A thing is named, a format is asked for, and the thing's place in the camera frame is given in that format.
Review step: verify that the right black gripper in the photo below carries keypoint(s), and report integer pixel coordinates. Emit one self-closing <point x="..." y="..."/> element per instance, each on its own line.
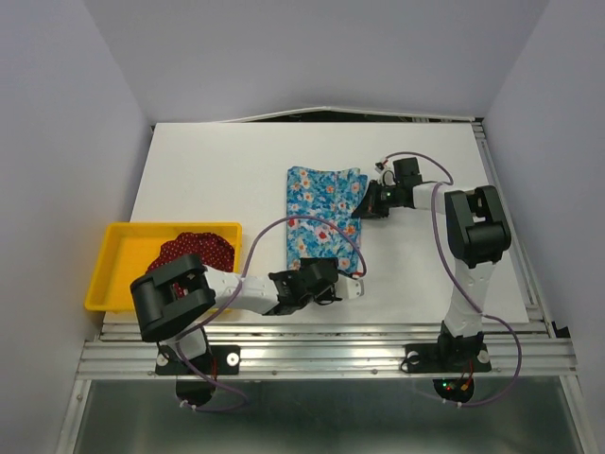
<point x="370" y="207"/>

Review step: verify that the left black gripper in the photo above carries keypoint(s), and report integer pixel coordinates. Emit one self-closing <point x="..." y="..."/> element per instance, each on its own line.
<point x="304" y="262"/>

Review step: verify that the blue floral skirt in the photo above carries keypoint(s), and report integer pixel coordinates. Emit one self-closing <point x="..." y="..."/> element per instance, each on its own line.
<point x="320" y="205"/>

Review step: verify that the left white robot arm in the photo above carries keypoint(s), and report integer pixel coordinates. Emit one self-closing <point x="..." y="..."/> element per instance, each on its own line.
<point x="169" y="300"/>

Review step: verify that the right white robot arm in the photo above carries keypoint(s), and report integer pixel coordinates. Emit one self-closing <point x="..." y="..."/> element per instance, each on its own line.
<point x="477" y="236"/>

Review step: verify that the red polka dot skirt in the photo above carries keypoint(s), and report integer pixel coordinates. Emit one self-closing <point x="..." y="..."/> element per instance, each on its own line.
<point x="212" y="250"/>

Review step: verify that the yellow plastic tray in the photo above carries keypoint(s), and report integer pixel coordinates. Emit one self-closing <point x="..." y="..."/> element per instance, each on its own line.
<point x="129" y="248"/>

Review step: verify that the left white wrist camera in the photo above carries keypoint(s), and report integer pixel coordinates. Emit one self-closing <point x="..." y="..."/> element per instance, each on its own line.
<point x="348" y="288"/>

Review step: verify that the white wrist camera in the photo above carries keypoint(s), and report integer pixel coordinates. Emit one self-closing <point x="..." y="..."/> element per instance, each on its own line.
<point x="386" y="176"/>
<point x="348" y="288"/>

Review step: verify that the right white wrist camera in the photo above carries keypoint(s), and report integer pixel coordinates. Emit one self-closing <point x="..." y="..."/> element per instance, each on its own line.
<point x="386" y="176"/>

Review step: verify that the aluminium frame rail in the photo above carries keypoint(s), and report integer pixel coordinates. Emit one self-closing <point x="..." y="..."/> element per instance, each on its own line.
<point x="324" y="351"/>

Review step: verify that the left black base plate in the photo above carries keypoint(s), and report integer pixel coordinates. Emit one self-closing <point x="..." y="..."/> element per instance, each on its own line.
<point x="196" y="378"/>

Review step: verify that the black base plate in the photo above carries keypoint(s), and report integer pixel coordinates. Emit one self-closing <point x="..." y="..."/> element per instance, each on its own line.
<point x="196" y="378"/>
<point x="454" y="369"/>

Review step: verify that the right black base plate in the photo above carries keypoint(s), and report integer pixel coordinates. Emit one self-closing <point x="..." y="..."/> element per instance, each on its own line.
<point x="454" y="369"/>

